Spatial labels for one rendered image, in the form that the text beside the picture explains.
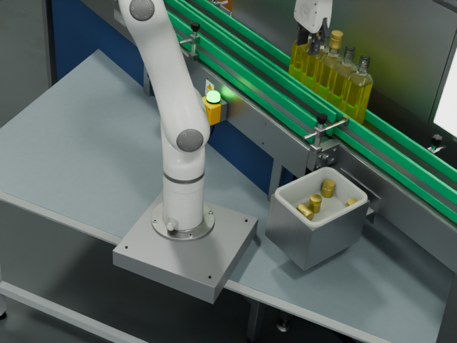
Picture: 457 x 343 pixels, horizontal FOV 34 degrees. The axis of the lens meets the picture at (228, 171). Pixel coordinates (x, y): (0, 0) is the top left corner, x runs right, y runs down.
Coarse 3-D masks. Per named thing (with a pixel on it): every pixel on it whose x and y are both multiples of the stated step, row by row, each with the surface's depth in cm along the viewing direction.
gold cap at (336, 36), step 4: (332, 32) 211; (336, 32) 211; (340, 32) 211; (332, 36) 211; (336, 36) 210; (340, 36) 210; (332, 40) 211; (336, 40) 210; (340, 40) 211; (332, 44) 212; (336, 44) 211; (340, 44) 212; (332, 48) 212; (336, 48) 212
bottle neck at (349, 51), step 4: (348, 48) 210; (352, 48) 209; (344, 52) 209; (348, 52) 208; (352, 52) 208; (344, 56) 210; (348, 56) 209; (352, 56) 209; (344, 60) 210; (348, 60) 209; (352, 60) 210; (344, 64) 211; (348, 64) 210
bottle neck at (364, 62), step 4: (360, 56) 205; (364, 56) 206; (368, 56) 206; (360, 60) 205; (364, 60) 204; (368, 60) 204; (360, 64) 206; (364, 64) 205; (368, 64) 205; (360, 68) 206; (364, 68) 206; (360, 72) 207; (364, 72) 207
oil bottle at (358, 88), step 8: (352, 72) 209; (352, 80) 208; (360, 80) 207; (368, 80) 208; (352, 88) 210; (360, 88) 207; (368, 88) 210; (344, 96) 213; (352, 96) 211; (360, 96) 209; (368, 96) 212; (344, 104) 214; (352, 104) 212; (360, 104) 212; (344, 112) 216; (352, 112) 213; (360, 112) 214; (360, 120) 217
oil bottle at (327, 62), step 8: (328, 56) 214; (336, 56) 214; (320, 64) 217; (328, 64) 214; (336, 64) 214; (320, 72) 218; (328, 72) 215; (320, 80) 219; (328, 80) 217; (320, 88) 220; (328, 88) 218; (320, 96) 222
